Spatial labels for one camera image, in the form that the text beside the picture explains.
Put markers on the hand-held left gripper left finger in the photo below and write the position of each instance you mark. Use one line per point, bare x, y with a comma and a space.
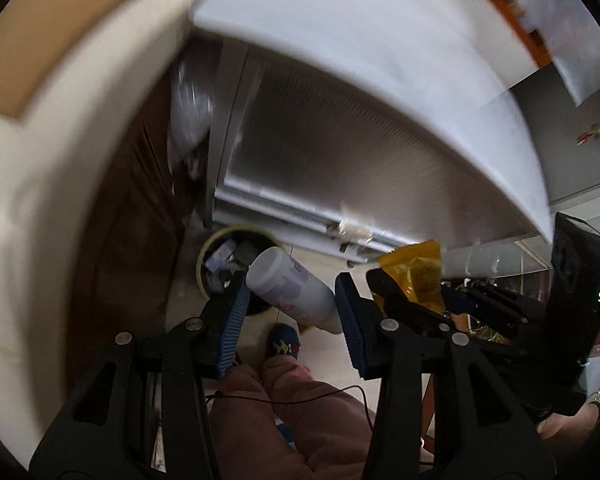
232, 325

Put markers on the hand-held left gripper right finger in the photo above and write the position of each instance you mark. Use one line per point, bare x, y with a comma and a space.
355, 325

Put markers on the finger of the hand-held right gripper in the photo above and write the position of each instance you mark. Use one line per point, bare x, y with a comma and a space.
480, 300
405, 306

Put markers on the yellow snack packet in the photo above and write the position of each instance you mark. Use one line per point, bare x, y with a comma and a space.
415, 270

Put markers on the white paper bag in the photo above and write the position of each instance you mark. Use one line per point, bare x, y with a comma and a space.
220, 259

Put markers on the cream round trash bin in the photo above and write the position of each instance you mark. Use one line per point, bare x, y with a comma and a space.
201, 265

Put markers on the white plastic bottle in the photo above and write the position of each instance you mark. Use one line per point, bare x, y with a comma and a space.
290, 285

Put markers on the person's right forearm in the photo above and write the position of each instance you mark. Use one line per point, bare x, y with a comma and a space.
565, 430

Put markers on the blue patterned slipper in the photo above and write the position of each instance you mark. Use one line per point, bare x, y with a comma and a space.
282, 342

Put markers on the person's pink pants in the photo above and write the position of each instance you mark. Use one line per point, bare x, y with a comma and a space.
300, 425

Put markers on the brown wooden cabinet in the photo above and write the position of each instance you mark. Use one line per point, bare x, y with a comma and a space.
130, 240

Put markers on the white plastic bag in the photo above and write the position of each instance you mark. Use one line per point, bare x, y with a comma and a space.
187, 120

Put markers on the brown cardboard sheet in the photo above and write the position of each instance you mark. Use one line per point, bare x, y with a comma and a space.
45, 45

